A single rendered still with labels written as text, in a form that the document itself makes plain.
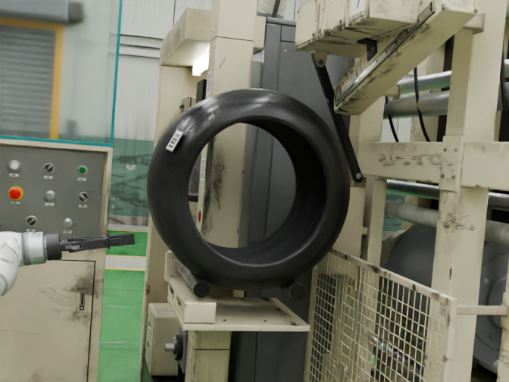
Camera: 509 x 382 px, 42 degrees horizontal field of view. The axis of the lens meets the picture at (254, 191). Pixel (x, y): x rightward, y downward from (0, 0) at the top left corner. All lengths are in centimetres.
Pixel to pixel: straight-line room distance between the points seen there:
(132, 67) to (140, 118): 84
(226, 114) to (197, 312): 55
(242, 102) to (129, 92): 926
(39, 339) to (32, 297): 16
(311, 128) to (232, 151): 42
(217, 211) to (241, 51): 53
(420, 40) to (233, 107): 52
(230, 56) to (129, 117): 885
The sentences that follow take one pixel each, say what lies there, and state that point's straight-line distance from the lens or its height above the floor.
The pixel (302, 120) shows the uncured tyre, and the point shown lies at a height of 139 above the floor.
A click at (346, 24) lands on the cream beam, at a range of 184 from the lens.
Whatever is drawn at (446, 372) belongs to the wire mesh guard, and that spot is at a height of 84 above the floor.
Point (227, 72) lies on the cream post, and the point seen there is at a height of 154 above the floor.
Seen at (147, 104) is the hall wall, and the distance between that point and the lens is 1104.
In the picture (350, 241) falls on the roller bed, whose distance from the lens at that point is 228.
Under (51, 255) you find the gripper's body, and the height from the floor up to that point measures 97.
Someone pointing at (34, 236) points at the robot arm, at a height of 102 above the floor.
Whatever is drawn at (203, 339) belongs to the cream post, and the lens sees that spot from 228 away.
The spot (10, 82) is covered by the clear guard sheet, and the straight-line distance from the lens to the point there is 256.
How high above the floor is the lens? 128
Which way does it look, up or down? 3 degrees down
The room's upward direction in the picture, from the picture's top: 4 degrees clockwise
